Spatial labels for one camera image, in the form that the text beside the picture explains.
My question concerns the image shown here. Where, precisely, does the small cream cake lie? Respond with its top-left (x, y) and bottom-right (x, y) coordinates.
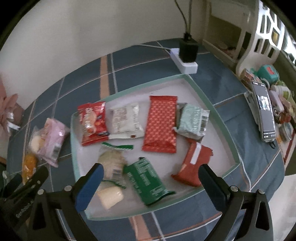
top-left (97, 186), bottom-right (124, 209)

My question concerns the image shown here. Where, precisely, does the orange soft bread packet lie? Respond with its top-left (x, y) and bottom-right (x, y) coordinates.
top-left (22, 153), bottom-right (38, 185)

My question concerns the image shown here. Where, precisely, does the green edged round cake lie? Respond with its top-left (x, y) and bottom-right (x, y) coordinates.
top-left (97, 142), bottom-right (134, 189)

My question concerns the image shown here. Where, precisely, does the dark red wafer packet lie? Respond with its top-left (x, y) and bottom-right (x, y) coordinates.
top-left (171, 138), bottom-right (213, 187)

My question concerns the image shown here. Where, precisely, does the dark green snack packet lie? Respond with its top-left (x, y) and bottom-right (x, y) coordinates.
top-left (123, 157), bottom-right (176, 206)

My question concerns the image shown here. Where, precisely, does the red peanut snack bag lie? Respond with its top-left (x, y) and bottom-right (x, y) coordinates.
top-left (77, 101), bottom-right (109, 146)

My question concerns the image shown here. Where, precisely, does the white grey snack packet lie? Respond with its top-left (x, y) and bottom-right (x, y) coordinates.
top-left (108, 102), bottom-right (144, 140)

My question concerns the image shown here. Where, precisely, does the pale green snack packet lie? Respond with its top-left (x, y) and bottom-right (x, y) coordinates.
top-left (173, 103), bottom-right (210, 141)

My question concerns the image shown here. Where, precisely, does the red patterned packet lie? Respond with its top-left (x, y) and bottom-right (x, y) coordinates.
top-left (142, 95), bottom-right (178, 154)

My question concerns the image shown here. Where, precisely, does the clear wrapped white bun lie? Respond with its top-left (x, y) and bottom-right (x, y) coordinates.
top-left (28, 128), bottom-right (47, 159)

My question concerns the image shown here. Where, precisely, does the blue plaid tablecloth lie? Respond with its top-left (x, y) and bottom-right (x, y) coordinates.
top-left (8, 43), bottom-right (285, 240)

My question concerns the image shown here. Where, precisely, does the pink snack packet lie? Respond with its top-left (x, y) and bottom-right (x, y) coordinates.
top-left (37, 118), bottom-right (70, 168)

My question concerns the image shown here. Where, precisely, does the black smartphone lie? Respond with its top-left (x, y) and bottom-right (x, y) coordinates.
top-left (251, 81), bottom-right (276, 143)

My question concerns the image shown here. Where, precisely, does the teal rimmed white tray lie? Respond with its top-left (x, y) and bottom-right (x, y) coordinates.
top-left (71, 74), bottom-right (240, 220)

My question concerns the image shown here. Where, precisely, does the pink paper flower bouquet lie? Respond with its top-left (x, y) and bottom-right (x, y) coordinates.
top-left (0, 80), bottom-right (24, 138)

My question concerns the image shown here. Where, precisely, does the teal toy box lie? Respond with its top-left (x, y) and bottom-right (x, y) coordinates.
top-left (257, 65), bottom-right (280, 85)

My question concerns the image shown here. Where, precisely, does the white power strip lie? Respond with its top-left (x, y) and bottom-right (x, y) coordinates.
top-left (169, 47), bottom-right (199, 74)

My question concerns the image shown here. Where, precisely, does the black power adapter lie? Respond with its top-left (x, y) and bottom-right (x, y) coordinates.
top-left (179, 32), bottom-right (199, 63)

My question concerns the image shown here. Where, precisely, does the white lattice shelf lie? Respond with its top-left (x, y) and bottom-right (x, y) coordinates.
top-left (202, 1), bottom-right (287, 75)

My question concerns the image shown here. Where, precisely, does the black charger cable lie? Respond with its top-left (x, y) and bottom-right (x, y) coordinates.
top-left (174, 0), bottom-right (194, 35)

